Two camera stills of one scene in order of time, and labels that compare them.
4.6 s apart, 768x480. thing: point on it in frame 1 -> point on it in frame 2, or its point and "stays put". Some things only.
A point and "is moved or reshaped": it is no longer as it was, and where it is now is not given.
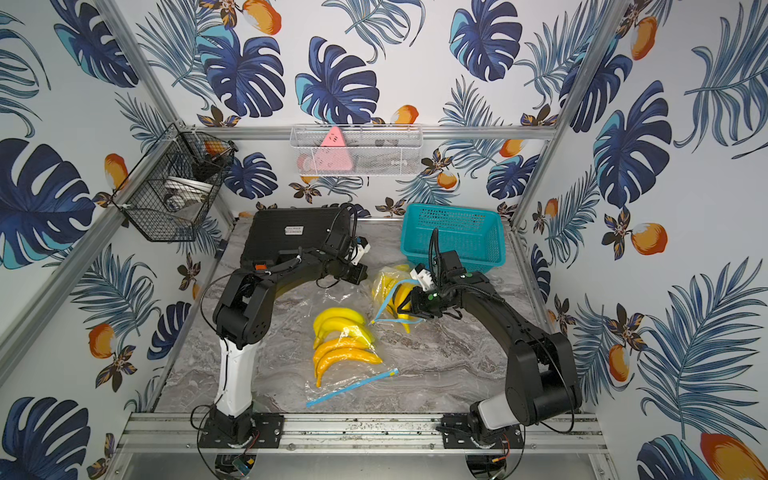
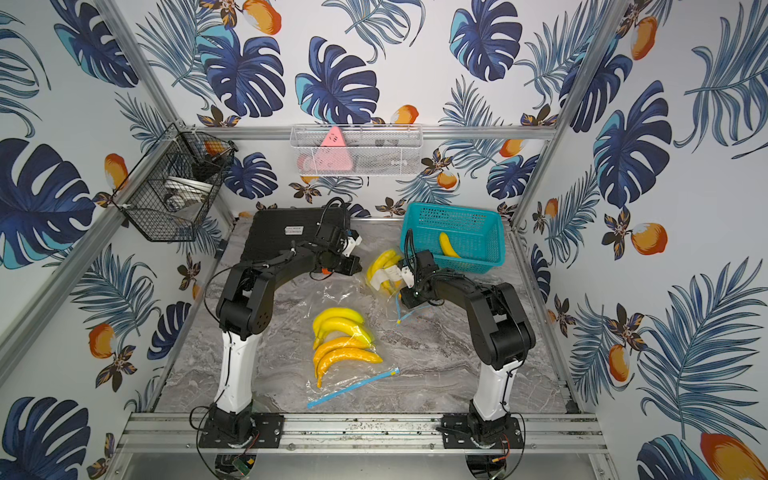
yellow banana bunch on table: [341, 334] stays put
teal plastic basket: [477, 235] stays put
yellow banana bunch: [390, 294] -> [386, 258]
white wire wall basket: [357, 149] stays put
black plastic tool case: [293, 231] stays put
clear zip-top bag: [391, 284] is moved or reshaped
